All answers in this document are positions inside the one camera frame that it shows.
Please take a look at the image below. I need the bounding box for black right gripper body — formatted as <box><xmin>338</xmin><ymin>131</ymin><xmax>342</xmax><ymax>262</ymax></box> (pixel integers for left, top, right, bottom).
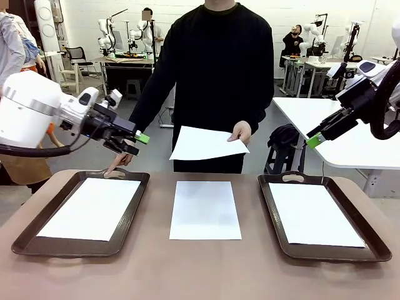
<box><xmin>336</xmin><ymin>81</ymin><xmax>381</xmax><ymax>124</ymax></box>

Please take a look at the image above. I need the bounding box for person's left forearm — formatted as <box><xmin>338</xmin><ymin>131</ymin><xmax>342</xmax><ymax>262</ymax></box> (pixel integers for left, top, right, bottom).
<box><xmin>245</xmin><ymin>84</ymin><xmax>275</xmax><ymax>134</ymax></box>

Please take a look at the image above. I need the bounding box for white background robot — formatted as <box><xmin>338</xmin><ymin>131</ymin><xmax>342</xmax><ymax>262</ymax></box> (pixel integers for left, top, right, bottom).
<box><xmin>128</xmin><ymin>20</ymin><xmax>154</xmax><ymax>54</ymax></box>
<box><xmin>97</xmin><ymin>17</ymin><xmax>119</xmax><ymax>59</ymax></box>

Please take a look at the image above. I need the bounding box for grey plastic stool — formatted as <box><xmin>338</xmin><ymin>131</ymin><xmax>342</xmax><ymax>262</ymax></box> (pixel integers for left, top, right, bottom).
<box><xmin>124</xmin><ymin>78</ymin><xmax>141</xmax><ymax>101</ymax></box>

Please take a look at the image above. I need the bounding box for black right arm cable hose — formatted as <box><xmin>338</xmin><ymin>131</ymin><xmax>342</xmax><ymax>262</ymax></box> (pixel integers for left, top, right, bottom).
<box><xmin>370</xmin><ymin>57</ymin><xmax>400</xmax><ymax>141</ymax></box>

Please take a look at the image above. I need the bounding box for black stool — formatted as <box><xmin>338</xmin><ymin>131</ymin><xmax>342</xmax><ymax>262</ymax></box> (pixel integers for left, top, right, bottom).
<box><xmin>264</xmin><ymin>142</ymin><xmax>309</xmax><ymax>176</ymax></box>

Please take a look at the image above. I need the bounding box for figure in light blue shirt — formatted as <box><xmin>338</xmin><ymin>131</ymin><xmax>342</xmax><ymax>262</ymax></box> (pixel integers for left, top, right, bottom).
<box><xmin>0</xmin><ymin>0</ymin><xmax>26</xmax><ymax>91</ymax></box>

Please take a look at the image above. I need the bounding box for tan brown cloth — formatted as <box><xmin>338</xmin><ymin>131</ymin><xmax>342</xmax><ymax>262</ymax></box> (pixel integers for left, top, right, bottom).
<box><xmin>0</xmin><ymin>152</ymin><xmax>53</xmax><ymax>185</ymax></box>

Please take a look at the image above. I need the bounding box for black tripod stand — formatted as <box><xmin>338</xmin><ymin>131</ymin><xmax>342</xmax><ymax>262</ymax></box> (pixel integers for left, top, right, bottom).
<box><xmin>336</xmin><ymin>21</ymin><xmax>361</xmax><ymax>94</ymax></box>

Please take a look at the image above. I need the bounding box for white table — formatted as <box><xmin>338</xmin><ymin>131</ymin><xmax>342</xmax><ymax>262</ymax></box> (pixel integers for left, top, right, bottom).
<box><xmin>271</xmin><ymin>96</ymin><xmax>400</xmax><ymax>198</ymax></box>

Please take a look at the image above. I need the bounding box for background person with blurred face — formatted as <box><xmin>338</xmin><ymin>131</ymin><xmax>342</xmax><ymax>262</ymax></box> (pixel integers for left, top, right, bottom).
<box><xmin>142</xmin><ymin>7</ymin><xmax>164</xmax><ymax>54</ymax></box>

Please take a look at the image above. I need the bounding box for white tower air conditioner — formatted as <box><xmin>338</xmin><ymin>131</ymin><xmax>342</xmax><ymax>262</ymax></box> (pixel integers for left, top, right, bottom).
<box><xmin>33</xmin><ymin>0</ymin><xmax>61</xmax><ymax>54</ymax></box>

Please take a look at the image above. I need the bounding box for person in black sweater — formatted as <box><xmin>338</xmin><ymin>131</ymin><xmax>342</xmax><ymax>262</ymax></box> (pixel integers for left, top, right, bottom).
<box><xmin>146</xmin><ymin>0</ymin><xmax>275</xmax><ymax>174</ymax></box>

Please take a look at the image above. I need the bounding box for person's right forearm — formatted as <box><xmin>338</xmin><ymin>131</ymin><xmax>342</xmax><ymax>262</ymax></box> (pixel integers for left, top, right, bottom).
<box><xmin>129</xmin><ymin>79</ymin><xmax>169</xmax><ymax>134</ymax></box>

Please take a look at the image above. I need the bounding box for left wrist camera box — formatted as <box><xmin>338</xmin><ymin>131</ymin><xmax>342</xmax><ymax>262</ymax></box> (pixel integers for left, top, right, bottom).
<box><xmin>104</xmin><ymin>88</ymin><xmax>123</xmax><ymax>109</ymax></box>

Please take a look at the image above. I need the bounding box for brown plastic tray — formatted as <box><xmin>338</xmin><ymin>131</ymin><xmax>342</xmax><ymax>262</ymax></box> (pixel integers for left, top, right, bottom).
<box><xmin>11</xmin><ymin>167</ymin><xmax>151</xmax><ymax>259</ymax></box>
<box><xmin>257</xmin><ymin>171</ymin><xmax>393</xmax><ymax>263</ymax></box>

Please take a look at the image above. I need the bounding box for black cloth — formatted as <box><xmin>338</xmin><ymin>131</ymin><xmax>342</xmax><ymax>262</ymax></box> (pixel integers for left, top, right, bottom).
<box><xmin>267</xmin><ymin>123</ymin><xmax>304</xmax><ymax>148</ymax></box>

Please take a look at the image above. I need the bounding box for black mesh office chair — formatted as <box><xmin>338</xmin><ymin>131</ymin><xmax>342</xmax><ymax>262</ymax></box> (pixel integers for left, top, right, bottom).
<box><xmin>64</xmin><ymin>46</ymin><xmax>95</xmax><ymax>79</ymax></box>

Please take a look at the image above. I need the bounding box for person's left hand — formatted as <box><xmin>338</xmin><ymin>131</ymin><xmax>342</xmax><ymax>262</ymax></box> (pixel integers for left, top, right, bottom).
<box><xmin>227</xmin><ymin>121</ymin><xmax>253</xmax><ymax>146</ymax></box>

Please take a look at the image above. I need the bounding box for white folding chair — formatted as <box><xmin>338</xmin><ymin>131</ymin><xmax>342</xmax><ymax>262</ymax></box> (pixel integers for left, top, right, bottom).
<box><xmin>57</xmin><ymin>61</ymin><xmax>84</xmax><ymax>94</ymax></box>

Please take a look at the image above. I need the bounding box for white background desk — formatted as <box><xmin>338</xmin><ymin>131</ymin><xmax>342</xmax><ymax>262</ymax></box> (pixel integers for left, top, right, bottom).
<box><xmin>304</xmin><ymin>61</ymin><xmax>395</xmax><ymax>98</ymax></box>

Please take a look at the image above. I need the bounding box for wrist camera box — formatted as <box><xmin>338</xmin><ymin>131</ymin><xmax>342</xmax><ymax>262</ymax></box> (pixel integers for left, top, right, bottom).
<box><xmin>104</xmin><ymin>88</ymin><xmax>123</xmax><ymax>109</ymax></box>
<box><xmin>326</xmin><ymin>61</ymin><xmax>359</xmax><ymax>81</ymax></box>

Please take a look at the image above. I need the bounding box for person's right hand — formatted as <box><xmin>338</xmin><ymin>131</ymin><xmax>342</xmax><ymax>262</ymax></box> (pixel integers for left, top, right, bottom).
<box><xmin>102</xmin><ymin>152</ymin><xmax>134</xmax><ymax>176</ymax></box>

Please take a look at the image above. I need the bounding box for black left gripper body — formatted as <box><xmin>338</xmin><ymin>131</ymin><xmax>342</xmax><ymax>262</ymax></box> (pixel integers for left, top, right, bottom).
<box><xmin>81</xmin><ymin>102</ymin><xmax>138</xmax><ymax>143</ymax></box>

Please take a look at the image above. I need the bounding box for white A4 sheet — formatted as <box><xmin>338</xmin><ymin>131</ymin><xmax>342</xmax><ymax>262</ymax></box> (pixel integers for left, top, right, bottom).
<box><xmin>169</xmin><ymin>125</ymin><xmax>251</xmax><ymax>161</ymax></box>
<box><xmin>268</xmin><ymin>182</ymin><xmax>366</xmax><ymax>249</ymax></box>
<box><xmin>36</xmin><ymin>177</ymin><xmax>142</xmax><ymax>242</ymax></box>

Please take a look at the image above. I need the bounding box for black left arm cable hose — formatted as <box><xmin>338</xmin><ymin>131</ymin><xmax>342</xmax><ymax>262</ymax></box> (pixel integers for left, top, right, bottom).
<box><xmin>0</xmin><ymin>123</ymin><xmax>87</xmax><ymax>158</ymax></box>

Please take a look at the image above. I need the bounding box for background work table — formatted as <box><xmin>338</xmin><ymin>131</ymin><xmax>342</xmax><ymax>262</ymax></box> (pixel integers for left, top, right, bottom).
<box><xmin>99</xmin><ymin>56</ymin><xmax>160</xmax><ymax>103</ymax></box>

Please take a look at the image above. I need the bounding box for background person in black clothes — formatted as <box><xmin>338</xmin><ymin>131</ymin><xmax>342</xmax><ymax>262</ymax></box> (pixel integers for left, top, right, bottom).
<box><xmin>282</xmin><ymin>24</ymin><xmax>306</xmax><ymax>68</ymax></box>

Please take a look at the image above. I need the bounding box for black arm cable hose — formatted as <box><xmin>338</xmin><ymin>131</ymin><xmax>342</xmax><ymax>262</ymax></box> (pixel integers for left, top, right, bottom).
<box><xmin>370</xmin><ymin>57</ymin><xmax>400</xmax><ymax>141</ymax></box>
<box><xmin>0</xmin><ymin>123</ymin><xmax>87</xmax><ymax>158</ymax></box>

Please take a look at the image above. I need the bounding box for white A4 paper stack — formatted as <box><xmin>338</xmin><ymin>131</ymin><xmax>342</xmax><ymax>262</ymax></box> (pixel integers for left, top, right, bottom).
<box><xmin>169</xmin><ymin>180</ymin><xmax>243</xmax><ymax>241</ymax></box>

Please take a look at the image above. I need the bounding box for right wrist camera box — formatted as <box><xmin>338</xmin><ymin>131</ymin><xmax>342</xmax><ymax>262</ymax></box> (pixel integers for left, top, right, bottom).
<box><xmin>326</xmin><ymin>61</ymin><xmax>359</xmax><ymax>81</ymax></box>

